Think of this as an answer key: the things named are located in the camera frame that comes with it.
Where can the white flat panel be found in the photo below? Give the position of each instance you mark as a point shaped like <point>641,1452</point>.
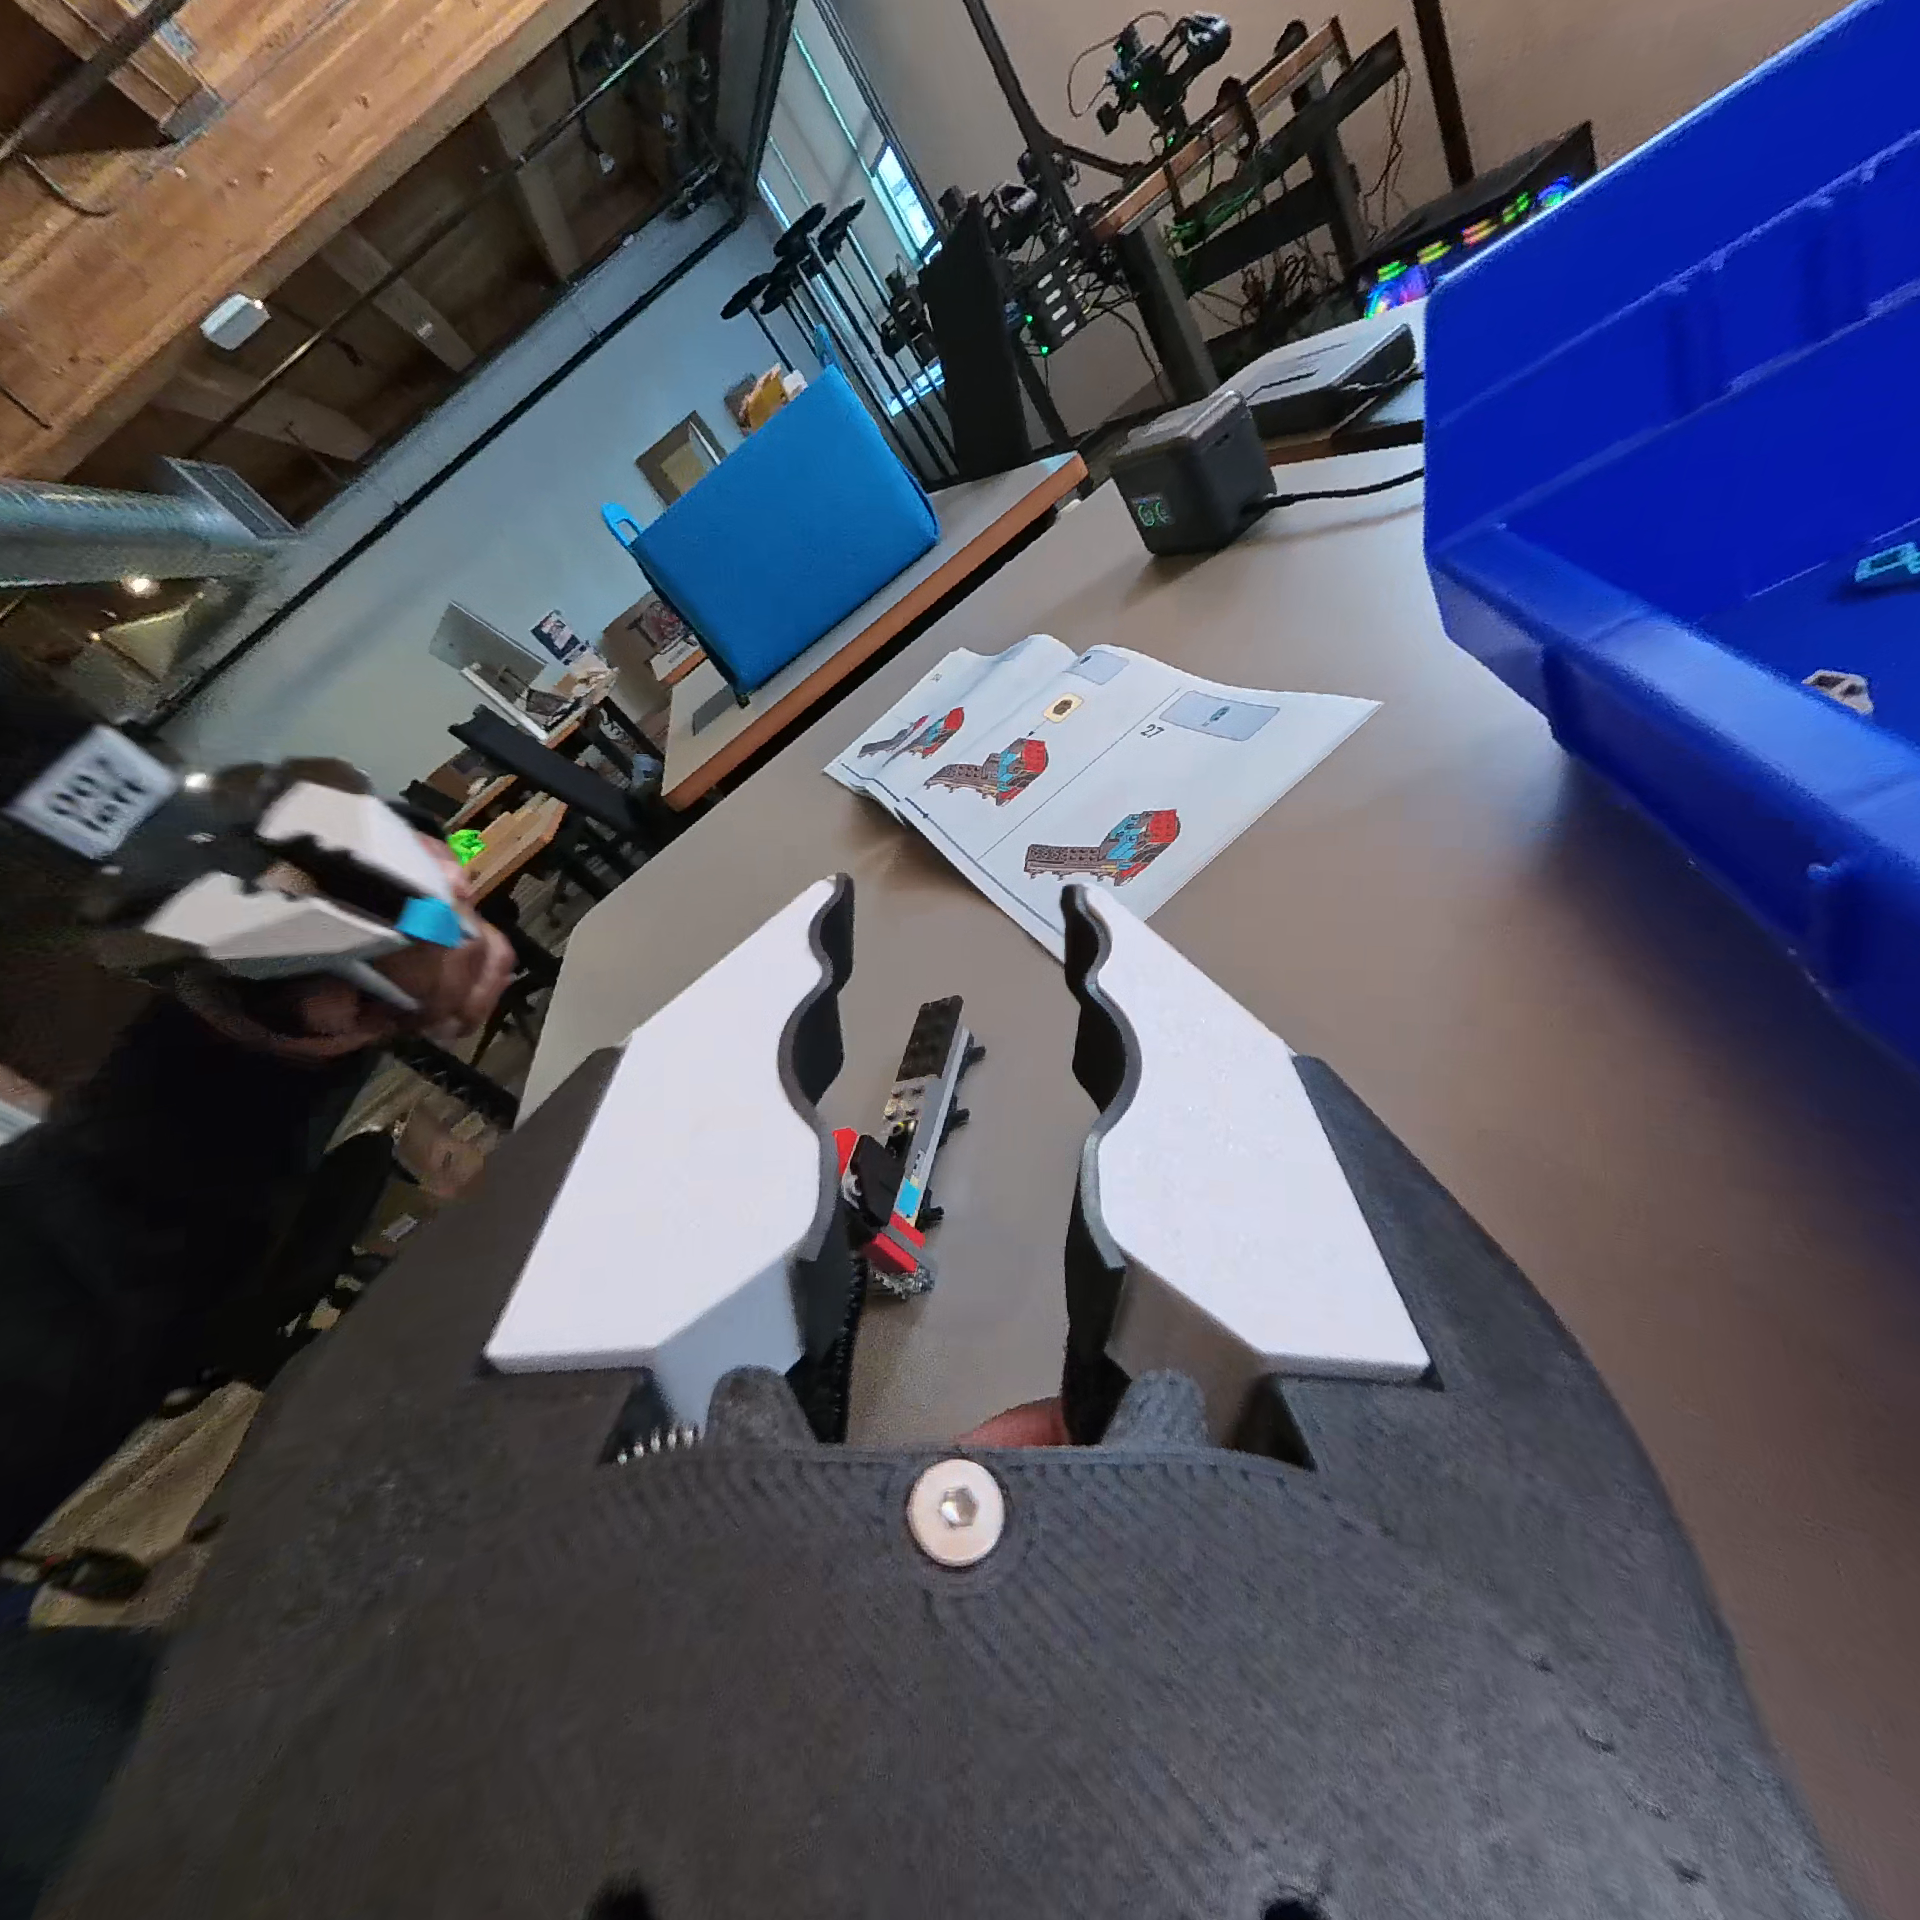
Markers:
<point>482,636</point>

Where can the long black toy brick assembly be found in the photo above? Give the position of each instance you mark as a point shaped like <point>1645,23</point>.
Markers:
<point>933,1053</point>

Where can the blue plastic bin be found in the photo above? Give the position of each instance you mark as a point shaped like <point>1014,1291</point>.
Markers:
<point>1651,378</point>

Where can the bright green bundle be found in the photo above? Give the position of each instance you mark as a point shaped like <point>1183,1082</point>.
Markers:
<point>470,845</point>

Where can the lit computer tower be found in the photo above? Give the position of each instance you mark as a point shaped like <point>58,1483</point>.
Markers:
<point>1500,199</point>

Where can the small black flat box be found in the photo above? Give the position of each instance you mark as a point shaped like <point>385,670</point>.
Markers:
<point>1326,369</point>

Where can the black panel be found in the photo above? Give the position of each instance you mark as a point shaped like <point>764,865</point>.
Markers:
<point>975,346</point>

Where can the person's black jacket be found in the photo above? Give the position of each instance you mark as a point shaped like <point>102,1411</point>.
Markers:
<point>63,1726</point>

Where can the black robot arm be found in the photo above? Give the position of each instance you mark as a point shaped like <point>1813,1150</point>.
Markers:
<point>1149,63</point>

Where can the yellow container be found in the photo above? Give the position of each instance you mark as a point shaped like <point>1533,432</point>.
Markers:
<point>758,397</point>

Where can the black office chair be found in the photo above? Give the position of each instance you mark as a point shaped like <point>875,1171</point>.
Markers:
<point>558,774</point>

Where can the black equipment cart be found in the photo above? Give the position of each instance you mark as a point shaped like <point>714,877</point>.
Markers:
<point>1149,276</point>

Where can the person's left forearm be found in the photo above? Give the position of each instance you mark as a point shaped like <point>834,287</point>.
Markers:
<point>148,1201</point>

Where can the ceiling vent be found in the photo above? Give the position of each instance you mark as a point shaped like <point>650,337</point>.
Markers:
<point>225,506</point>

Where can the tiny light grey toy clip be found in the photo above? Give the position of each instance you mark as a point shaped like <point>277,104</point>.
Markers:
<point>1837,694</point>

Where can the silver air duct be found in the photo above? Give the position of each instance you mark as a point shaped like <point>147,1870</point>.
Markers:
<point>120,533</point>

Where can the grey desk wooden edge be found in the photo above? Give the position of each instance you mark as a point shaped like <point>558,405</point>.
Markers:
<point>959,526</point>

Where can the black bar stool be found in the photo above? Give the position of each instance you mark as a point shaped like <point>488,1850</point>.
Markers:
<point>744,305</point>
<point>800,237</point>
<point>839,219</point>
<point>780,280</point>

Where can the teal sloped toy brick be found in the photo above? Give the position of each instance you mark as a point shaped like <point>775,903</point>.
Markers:
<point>437,921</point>

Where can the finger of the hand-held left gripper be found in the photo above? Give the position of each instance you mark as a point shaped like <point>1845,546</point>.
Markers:
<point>269,933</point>
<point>353,841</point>

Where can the instruction booklet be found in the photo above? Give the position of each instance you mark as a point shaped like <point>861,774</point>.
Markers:
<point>1128,779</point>

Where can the blue fabric box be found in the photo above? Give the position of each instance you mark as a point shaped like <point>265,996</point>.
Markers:
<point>780,526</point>

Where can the white ceiling sensor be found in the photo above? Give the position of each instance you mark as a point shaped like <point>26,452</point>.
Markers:
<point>232,322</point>

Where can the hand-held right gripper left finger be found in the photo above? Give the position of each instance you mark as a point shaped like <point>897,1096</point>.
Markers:
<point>661,1201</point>

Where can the person's left hand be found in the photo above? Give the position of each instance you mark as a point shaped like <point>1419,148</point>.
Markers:
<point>465,990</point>

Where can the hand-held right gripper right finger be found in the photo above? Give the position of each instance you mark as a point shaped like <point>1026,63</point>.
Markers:
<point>1249,1201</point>

